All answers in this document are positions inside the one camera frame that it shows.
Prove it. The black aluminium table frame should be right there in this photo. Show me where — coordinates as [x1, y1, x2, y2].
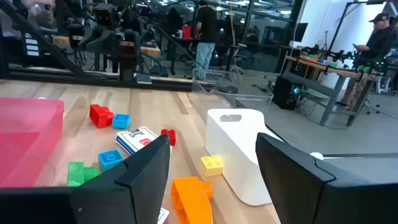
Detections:
[0, 0, 193, 93]

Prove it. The person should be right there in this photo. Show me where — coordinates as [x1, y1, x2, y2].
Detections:
[194, 1, 218, 82]
[20, 0, 57, 27]
[337, 12, 398, 111]

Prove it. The large red toy block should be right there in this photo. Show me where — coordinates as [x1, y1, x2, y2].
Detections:
[89, 104, 115, 129]

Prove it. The black monitor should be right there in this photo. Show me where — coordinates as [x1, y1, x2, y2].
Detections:
[294, 22, 308, 43]

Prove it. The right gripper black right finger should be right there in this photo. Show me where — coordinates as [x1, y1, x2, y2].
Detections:
[255, 133, 398, 224]

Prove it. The pink translucent plastic bin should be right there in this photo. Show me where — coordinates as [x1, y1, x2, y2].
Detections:
[0, 96, 65, 188]

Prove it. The blue-backed card deck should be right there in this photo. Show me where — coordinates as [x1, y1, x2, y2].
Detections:
[157, 207, 170, 224]

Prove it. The yellow studded toy block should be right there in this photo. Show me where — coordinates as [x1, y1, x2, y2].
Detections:
[200, 154, 224, 178]

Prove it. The small green toy block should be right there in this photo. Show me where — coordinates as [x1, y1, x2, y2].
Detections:
[67, 161, 100, 187]

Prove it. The black computer tower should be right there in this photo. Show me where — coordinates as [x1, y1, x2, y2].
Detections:
[272, 75, 301, 110]

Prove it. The wooden desk with grey legs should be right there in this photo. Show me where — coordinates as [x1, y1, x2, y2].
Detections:
[284, 54, 383, 127]

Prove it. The white red-label card deck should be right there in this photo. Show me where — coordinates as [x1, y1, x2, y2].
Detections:
[115, 126, 173, 156]

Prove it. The white plastic bin with handles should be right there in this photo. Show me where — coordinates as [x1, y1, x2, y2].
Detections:
[205, 108, 324, 207]

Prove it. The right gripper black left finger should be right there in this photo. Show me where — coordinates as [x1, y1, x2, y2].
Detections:
[0, 134, 171, 224]

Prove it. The orange toy block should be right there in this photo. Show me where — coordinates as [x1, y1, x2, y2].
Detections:
[171, 176, 215, 224]

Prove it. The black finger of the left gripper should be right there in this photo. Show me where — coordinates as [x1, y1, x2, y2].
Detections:
[119, 29, 141, 57]
[67, 24, 94, 50]

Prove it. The office chair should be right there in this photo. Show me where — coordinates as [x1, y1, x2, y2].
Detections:
[229, 43, 250, 75]

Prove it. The blue toy block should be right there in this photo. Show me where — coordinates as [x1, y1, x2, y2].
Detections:
[112, 113, 131, 130]
[98, 149, 125, 172]

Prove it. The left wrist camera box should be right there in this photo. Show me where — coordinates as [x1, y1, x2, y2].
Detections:
[93, 2, 118, 28]

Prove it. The small red toy block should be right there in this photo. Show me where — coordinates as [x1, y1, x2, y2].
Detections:
[160, 129, 177, 147]

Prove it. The clear plastic bin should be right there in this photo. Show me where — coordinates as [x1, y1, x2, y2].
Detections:
[191, 68, 274, 124]

